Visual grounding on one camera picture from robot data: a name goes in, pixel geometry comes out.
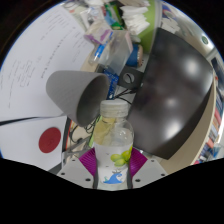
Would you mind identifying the printed white paper sheet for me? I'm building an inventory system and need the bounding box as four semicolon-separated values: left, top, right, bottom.
0;3;96;123

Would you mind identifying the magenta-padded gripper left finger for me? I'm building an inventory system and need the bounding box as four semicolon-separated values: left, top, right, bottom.
56;147;100;190

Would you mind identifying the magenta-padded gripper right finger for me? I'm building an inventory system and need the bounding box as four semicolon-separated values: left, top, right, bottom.
127;147;168;190

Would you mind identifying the clear plastic box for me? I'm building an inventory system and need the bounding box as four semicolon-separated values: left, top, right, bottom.
106;29;134;73

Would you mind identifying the black computer monitor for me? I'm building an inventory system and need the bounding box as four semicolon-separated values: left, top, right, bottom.
119;27;214;161

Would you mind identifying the flat round red coaster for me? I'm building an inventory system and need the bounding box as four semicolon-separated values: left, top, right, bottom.
38;126;63;154

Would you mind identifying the black desk mat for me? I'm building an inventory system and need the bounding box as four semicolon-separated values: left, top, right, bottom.
61;116;73;161

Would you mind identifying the grey cup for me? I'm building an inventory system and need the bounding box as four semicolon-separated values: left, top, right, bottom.
45;69;111;128

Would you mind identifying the clear plastic drink bottle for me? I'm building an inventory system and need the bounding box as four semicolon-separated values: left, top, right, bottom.
92;99;135;192

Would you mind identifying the blue circuit board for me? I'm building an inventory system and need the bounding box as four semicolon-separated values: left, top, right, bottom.
101;68;120;100

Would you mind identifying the white tissue stack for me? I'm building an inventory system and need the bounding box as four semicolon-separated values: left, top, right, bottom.
119;4;152;36

